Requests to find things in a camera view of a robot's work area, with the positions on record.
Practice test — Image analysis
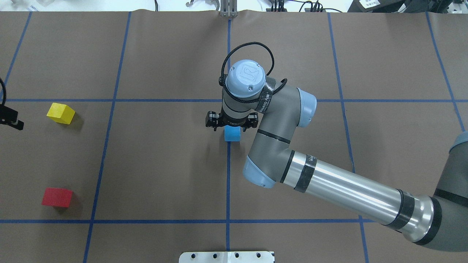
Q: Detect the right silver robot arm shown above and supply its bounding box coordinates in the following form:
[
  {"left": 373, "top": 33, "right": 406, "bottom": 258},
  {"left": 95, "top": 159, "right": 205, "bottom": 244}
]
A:
[{"left": 206, "top": 60, "right": 467, "bottom": 252}]

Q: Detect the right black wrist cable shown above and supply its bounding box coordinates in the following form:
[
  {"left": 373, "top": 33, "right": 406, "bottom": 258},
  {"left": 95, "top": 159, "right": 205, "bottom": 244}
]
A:
[{"left": 219, "top": 42, "right": 288, "bottom": 96}]

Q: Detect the brown paper table cover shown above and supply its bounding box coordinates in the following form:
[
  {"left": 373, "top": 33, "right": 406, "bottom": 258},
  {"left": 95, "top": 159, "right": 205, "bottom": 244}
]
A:
[{"left": 0, "top": 10, "right": 467, "bottom": 263}]

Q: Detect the red block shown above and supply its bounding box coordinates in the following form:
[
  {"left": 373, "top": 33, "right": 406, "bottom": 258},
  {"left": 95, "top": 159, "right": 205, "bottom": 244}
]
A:
[{"left": 41, "top": 187, "right": 73, "bottom": 208}]

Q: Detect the blue block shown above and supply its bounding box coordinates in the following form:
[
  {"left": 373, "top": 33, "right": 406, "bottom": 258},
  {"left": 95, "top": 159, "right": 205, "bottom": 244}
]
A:
[{"left": 224, "top": 125, "right": 241, "bottom": 142}]

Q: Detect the yellow block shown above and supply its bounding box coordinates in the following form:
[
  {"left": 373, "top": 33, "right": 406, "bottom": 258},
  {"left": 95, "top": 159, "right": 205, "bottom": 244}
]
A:
[{"left": 46, "top": 103, "right": 76, "bottom": 125}]

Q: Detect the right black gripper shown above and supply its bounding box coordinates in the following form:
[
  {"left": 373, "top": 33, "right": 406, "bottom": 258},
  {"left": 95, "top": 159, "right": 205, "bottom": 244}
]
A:
[{"left": 205, "top": 111, "right": 259, "bottom": 132}]

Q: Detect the aluminium frame post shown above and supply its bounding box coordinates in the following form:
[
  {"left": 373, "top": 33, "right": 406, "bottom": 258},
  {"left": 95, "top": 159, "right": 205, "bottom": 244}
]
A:
[{"left": 217, "top": 0, "right": 238, "bottom": 18}]

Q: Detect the white pedestal column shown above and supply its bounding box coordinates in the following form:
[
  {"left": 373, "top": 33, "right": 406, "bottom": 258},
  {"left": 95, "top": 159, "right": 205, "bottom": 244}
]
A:
[{"left": 178, "top": 251, "right": 276, "bottom": 263}]

